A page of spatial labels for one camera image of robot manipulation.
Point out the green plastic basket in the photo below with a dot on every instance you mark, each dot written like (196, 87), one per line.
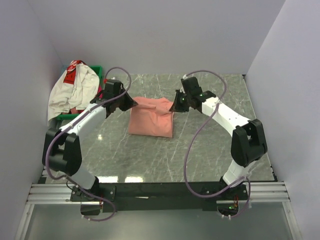
(74, 113)

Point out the salmon pink t shirt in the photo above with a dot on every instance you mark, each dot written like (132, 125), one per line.
(151, 117)

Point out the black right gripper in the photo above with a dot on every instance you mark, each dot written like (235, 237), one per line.
(176, 107)

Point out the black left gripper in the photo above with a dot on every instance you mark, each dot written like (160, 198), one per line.
(130, 103)

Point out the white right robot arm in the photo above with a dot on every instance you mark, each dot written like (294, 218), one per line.
(248, 141)

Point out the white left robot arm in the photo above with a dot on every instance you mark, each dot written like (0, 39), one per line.
(62, 155)

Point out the aluminium rail frame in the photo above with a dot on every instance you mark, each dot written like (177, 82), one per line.
(119, 157)

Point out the black base beam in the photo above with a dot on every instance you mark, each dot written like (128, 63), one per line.
(143, 196)

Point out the white t shirt red print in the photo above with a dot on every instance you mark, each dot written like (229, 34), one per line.
(73, 91)

